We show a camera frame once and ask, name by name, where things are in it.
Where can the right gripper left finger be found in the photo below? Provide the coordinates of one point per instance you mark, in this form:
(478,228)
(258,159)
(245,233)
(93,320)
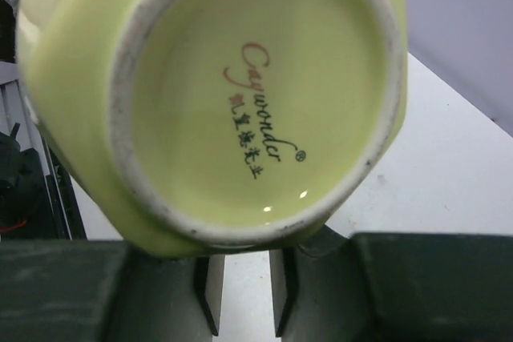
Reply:
(63,290)

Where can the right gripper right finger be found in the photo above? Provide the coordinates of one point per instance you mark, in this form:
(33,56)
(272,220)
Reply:
(378,286)

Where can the light green mug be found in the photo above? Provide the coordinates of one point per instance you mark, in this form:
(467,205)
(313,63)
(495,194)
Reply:
(206,125)

